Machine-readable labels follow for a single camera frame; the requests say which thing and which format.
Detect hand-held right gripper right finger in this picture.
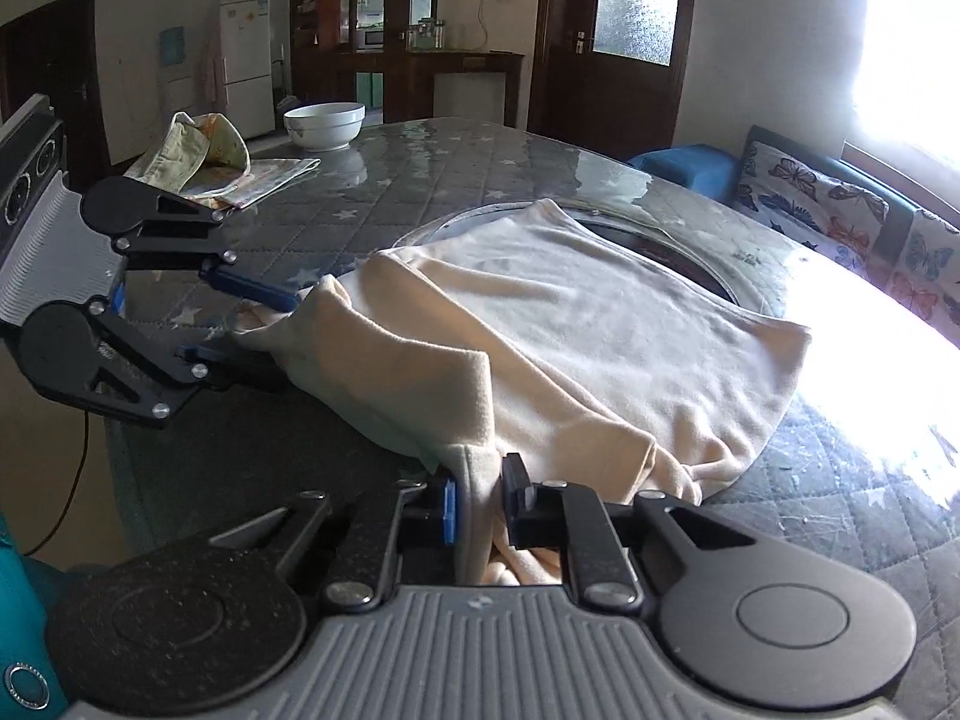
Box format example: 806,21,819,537
501,454,755,612

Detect round black induction cooktop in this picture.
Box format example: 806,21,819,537
390,199,758,308

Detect cream shirt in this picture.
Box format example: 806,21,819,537
232,197,815,586

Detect brown cable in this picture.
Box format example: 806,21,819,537
22,412,92,556

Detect white refrigerator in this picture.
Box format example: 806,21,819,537
219,0,275,140

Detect plain dark wooden door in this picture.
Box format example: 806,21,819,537
0,0,106,166

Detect pale patterned cloth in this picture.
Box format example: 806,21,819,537
124,111,252,200

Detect teal plastic object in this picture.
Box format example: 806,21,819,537
0,517,70,720

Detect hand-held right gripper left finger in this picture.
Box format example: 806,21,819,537
210,476,460,612

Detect dark wooden display cabinet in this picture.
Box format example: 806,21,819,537
291,0,443,125

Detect dark wooden glass-panel door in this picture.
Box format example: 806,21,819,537
527,0,702,162

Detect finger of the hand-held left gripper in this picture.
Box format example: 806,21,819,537
112,195,302,314
86,298,292,430

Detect water dispenser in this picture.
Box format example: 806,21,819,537
160,26,197,130

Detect butterfly print cushion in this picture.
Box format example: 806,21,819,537
731,141,890,275
885,210,960,350

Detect window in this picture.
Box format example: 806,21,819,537
844,0,960,203

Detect blue sofa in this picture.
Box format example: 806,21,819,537
628,124,960,350

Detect white bowl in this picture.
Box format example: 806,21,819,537
283,102,366,151

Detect dark wooden counter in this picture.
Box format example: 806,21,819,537
356,51,526,128

